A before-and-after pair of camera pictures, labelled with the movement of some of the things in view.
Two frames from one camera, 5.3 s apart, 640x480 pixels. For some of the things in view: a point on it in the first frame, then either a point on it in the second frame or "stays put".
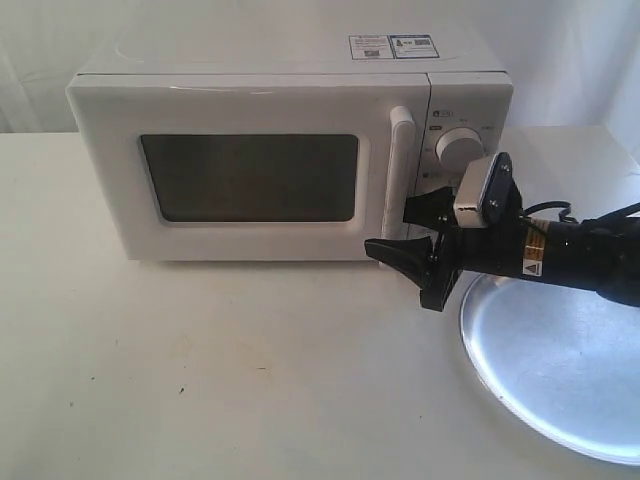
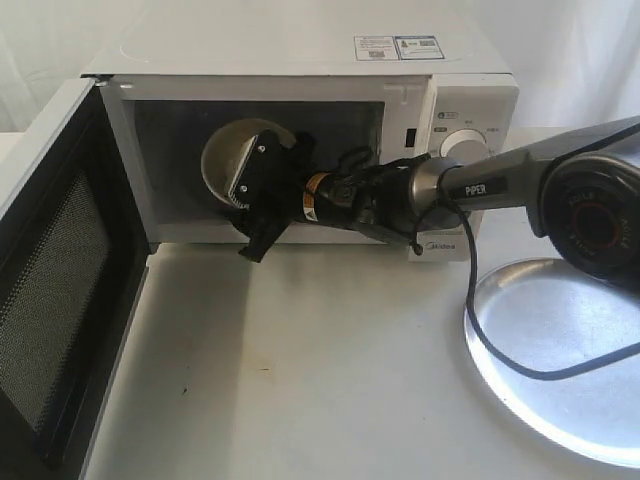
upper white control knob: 457,147 stays put
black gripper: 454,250 → 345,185
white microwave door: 255,168 → 74,259
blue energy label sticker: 412,46 stays put
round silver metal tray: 562,360 stays put
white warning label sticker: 370,47 stays put
